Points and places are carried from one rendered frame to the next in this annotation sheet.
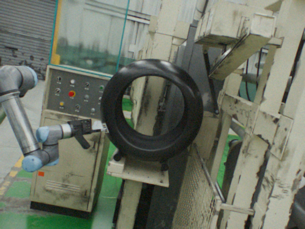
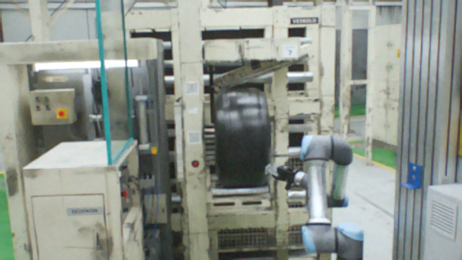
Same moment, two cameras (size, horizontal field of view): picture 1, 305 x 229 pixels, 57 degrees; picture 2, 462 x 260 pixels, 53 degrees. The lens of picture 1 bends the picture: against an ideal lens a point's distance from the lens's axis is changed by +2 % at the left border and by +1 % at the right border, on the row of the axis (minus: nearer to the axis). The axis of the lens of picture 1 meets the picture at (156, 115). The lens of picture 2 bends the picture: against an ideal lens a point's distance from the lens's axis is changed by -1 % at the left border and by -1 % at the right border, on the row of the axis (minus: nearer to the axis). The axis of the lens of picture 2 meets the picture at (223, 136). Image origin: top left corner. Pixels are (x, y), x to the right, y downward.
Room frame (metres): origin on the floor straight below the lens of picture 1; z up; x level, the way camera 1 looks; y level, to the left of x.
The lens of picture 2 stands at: (1.78, 2.81, 1.74)
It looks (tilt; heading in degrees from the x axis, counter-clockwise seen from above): 11 degrees down; 270
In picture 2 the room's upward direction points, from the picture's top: 2 degrees counter-clockwise
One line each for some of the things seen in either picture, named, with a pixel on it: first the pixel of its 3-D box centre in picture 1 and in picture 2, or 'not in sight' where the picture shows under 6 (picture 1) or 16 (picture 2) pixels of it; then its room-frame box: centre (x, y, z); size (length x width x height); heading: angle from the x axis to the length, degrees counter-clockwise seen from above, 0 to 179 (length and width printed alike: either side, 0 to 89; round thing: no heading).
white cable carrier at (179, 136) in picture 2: not in sight; (180, 141); (2.02, 0.09, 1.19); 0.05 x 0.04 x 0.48; 91
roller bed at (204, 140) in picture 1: (201, 133); (202, 148); (1.91, -0.34, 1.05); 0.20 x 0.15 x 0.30; 1
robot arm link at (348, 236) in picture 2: not in sight; (348, 239); (1.23, 0.88, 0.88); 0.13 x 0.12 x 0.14; 174
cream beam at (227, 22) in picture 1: (224, 30); (251, 50); (1.57, -0.27, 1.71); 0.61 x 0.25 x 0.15; 1
